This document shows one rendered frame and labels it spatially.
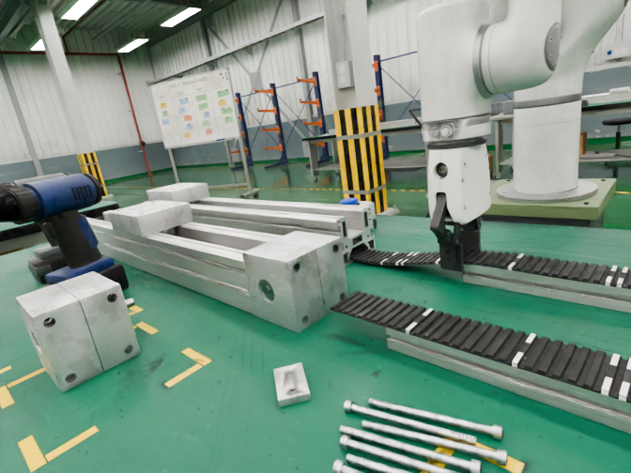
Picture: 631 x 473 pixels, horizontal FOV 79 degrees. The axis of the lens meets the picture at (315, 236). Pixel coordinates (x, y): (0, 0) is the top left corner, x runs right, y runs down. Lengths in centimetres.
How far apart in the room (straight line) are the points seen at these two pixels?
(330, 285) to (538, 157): 56
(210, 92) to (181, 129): 83
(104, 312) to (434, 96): 47
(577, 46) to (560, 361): 64
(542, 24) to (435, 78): 12
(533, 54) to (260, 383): 44
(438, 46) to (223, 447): 47
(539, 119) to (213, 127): 570
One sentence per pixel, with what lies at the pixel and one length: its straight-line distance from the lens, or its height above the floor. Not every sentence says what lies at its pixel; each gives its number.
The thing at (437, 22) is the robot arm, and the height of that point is 111.
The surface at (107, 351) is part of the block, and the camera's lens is 54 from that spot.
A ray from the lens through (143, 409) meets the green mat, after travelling 45.
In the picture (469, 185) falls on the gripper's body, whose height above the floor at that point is 92.
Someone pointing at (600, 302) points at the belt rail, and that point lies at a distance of 54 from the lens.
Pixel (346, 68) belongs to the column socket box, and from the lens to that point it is 392.
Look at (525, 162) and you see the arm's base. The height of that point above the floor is 88.
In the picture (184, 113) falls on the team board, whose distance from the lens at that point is 664.
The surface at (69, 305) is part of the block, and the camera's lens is 51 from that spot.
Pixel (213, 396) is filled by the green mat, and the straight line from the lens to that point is 43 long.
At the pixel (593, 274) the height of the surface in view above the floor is 81.
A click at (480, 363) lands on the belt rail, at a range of 39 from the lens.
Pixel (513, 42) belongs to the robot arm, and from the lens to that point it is 49.
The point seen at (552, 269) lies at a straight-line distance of 55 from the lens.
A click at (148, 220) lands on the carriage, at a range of 80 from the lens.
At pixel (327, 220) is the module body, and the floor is 86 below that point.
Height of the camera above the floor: 102
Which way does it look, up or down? 16 degrees down
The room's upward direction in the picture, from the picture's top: 9 degrees counter-clockwise
